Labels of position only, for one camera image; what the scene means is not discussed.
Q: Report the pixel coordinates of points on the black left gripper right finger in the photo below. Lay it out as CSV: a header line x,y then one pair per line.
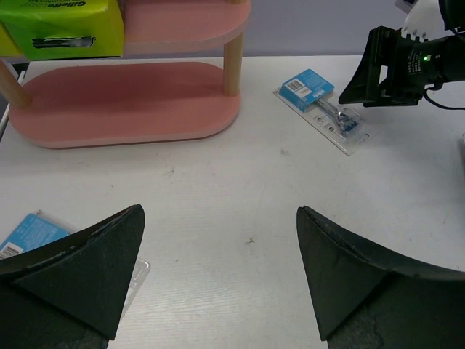
x,y
365,295

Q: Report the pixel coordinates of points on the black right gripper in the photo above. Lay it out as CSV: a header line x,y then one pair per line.
x,y
394,70

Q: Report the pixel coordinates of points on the pink three-tier shelf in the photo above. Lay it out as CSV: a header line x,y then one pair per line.
x,y
177,79

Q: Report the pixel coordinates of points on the black green razor box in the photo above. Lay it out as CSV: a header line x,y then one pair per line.
x,y
55,30

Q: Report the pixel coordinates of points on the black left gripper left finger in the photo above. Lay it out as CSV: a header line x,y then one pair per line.
x,y
71,293

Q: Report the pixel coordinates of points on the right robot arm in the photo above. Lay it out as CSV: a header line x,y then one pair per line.
x,y
430,20

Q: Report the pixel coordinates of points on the clear blister razor pack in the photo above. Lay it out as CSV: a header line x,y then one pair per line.
x,y
40,228
312,97

